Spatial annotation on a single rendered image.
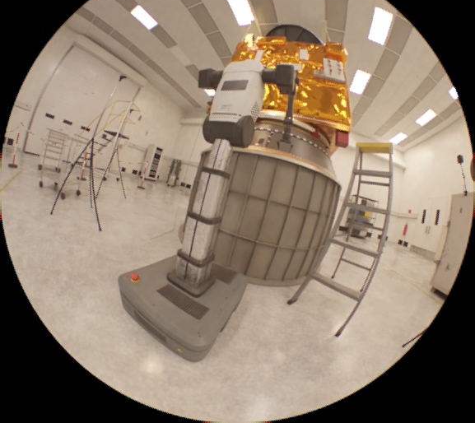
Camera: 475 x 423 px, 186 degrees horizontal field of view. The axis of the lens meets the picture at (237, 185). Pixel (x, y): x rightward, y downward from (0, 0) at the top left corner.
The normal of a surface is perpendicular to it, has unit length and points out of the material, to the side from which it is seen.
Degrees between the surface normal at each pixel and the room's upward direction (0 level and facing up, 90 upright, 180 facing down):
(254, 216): 90
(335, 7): 180
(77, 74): 90
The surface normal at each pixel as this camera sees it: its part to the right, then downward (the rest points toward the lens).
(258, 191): -0.26, -0.10
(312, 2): -0.25, 0.97
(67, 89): 0.91, 0.23
